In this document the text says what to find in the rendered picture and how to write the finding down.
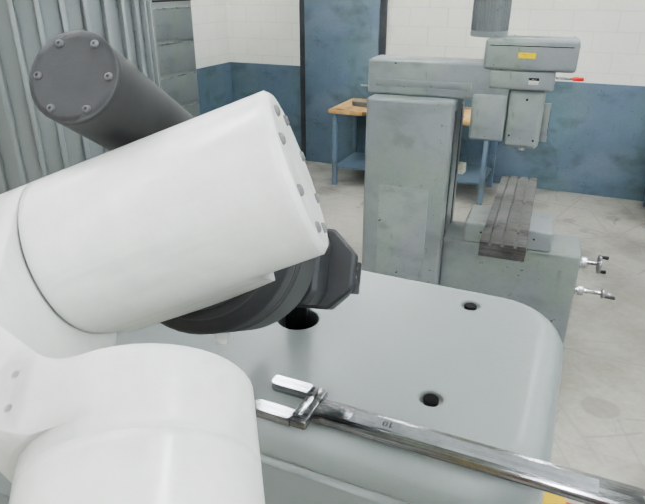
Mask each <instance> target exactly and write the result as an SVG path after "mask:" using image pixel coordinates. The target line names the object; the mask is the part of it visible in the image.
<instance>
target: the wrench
mask: <svg viewBox="0 0 645 504"><path fill-rule="evenodd" d="M272 389H273V390H274V391H276V392H279V393H283V394H286V395H290V396H293V397H297V398H300V399H303V402H302V403H301V404H300V406H299V407H298V409H297V410H296V411H295V409H292V408H289V407H285V406H282V405H279V404H275V403H272V402H268V401H265V400H255V411H256V417H259V418H262V419H265V420H268V421H271V422H275V423H278V424H281V425H284V426H288V427H289V426H290V425H291V426H292V427H295V428H298V429H302V430H305V429H306V428H307V426H308V425H309V423H310V422H311V420H312V419H313V422H315V423H318V424H322V425H325V426H328V427H332V428H335V429H338V430H342V431H345V432H348V433H352V434H355V435H358V436H362V437H365V438H368V439H372V440H375V441H378V442H382V443H385V444H388V445H391V446H395V447H398V448H401V449H405V450H408V451H411V452H415V453H418V454H421V455H425V456H428V457H431V458H435V459H438V460H441V461H445V462H448V463H451V464H455V465H458V466H461V467H465V468H468V469H471V470H475V471H478V472H481V473H485V474H488V475H491V476H495V477H498V478H501V479H504V480H508V481H511V482H514V483H518V484H521V485H524V486H528V487H531V488H534V489H538V490H541V491H544V492H548V493H551V494H554V495H558V496H561V497H564V498H568V499H571V500H574V501H578V502H581V503H584V504H645V489H643V488H639V487H636V486H632V485H629V484H625V483H622V482H618V481H615V480H611V479H607V478H604V477H600V476H597V475H593V474H590V473H586V472H583V471H579V470H576V469H572V468H569V467H565V466H561V465H558V464H554V463H551V462H547V461H544V460H540V459H537V458H533V457H530V456H526V455H523V454H519V453H516V452H512V451H508V450H505V449H501V448H498V447H494V446H491V445H487V444H484V443H480V442H477V441H473V440H470V439H466V438H462V437H459V436H455V435H452V434H448V433H445V432H441V431H438V430H434V429H431V428H427V427H424V426H420V425H416V424H413V423H409V422H406V421H402V420H399V419H395V418H392V417H388V416H385V415H381V414H378V413H374V412H370V411H367V410H363V409H360V408H356V407H353V406H349V405H346V404H342V403H339V402H335V401H332V400H328V399H326V398H327V396H328V391H327V390H326V389H323V388H319V387H316V386H314V387H313V384H309V383H306V382H302V381H298V380H295V379H291V378H288V377H284V376H280V375H276V376H275V378H274V379H273V380H272Z"/></svg>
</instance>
